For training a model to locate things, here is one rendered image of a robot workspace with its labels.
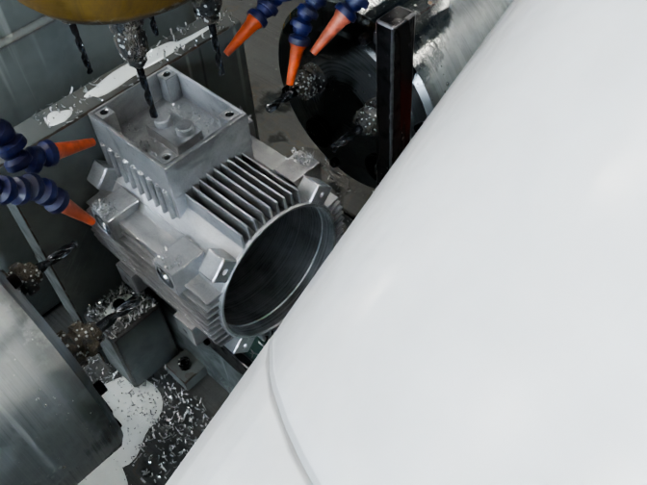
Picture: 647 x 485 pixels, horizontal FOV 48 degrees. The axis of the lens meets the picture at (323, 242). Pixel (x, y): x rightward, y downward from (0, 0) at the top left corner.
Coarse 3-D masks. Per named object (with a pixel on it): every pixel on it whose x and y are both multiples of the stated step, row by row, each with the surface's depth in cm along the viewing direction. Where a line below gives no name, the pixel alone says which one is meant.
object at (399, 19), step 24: (384, 24) 59; (408, 24) 59; (384, 48) 60; (408, 48) 61; (384, 72) 62; (408, 72) 63; (384, 96) 64; (408, 96) 66; (384, 120) 66; (408, 120) 68; (384, 144) 68; (384, 168) 71
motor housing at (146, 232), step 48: (240, 192) 68; (288, 192) 67; (144, 240) 70; (192, 240) 69; (240, 240) 65; (288, 240) 81; (336, 240) 78; (192, 288) 67; (240, 288) 81; (288, 288) 80; (240, 336) 73
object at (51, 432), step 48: (0, 288) 55; (0, 336) 54; (48, 336) 55; (96, 336) 63; (0, 384) 53; (48, 384) 55; (96, 384) 59; (0, 432) 53; (48, 432) 56; (96, 432) 59; (0, 480) 54; (48, 480) 57
